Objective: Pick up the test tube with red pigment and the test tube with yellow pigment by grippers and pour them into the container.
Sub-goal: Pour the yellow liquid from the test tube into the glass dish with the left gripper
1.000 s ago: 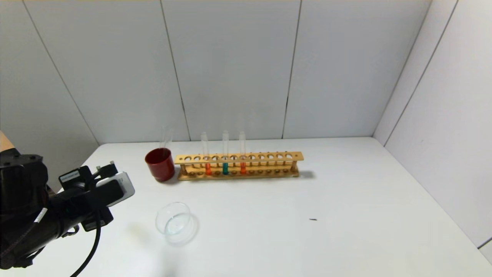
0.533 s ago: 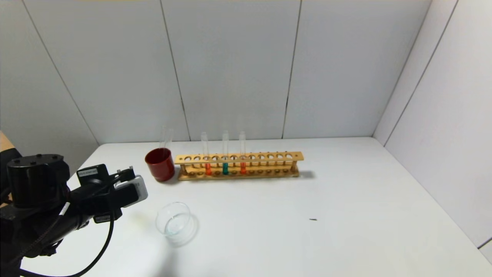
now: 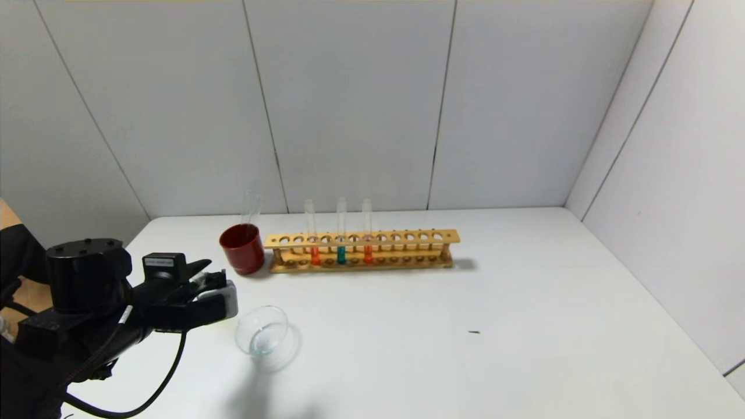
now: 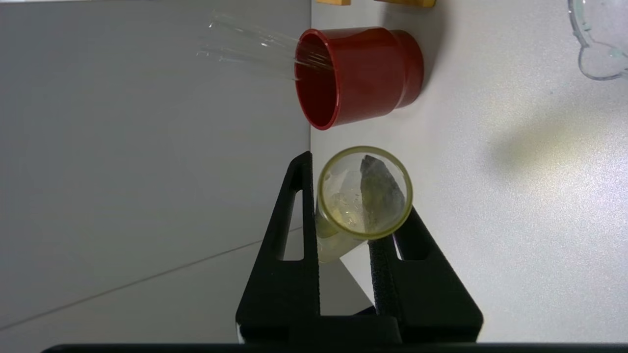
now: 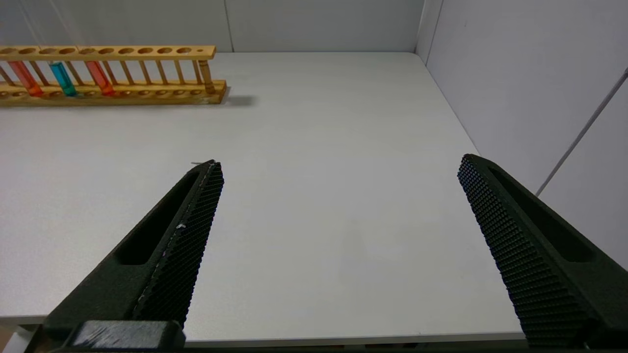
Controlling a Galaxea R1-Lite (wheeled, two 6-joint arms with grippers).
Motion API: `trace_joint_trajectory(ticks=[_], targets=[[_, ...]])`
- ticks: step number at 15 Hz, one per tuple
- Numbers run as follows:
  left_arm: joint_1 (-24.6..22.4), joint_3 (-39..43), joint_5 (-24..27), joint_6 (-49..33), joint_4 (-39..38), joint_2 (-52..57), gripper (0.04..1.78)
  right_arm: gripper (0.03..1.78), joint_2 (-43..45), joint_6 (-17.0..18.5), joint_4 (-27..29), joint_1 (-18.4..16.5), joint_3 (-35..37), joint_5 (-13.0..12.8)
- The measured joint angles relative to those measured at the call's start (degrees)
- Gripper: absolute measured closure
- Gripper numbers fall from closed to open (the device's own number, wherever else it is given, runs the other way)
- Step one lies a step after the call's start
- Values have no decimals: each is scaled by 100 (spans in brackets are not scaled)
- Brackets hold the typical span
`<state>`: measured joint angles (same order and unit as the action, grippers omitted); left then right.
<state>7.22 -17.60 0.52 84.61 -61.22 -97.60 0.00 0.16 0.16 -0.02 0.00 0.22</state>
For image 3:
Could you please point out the test tube with teal pigment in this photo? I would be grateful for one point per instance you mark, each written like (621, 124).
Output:
(341, 255)

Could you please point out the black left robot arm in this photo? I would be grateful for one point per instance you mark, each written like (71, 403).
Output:
(87, 273)

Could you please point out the person leg in black trousers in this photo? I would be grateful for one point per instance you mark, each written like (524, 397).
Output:
(17, 250)

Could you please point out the dark red cup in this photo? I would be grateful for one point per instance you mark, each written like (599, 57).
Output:
(244, 253)

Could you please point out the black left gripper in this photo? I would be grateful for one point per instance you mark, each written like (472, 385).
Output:
(163, 266)

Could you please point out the wooden test tube rack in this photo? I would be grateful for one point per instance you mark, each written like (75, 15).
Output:
(449, 236)

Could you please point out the test tube with orange-red pigment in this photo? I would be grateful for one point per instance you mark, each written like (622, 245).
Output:
(315, 256)
(368, 254)

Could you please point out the clear glass beaker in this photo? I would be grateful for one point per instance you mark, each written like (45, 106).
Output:
(268, 340)

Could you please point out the white grey wrist camera box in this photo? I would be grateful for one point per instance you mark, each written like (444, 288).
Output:
(224, 302)

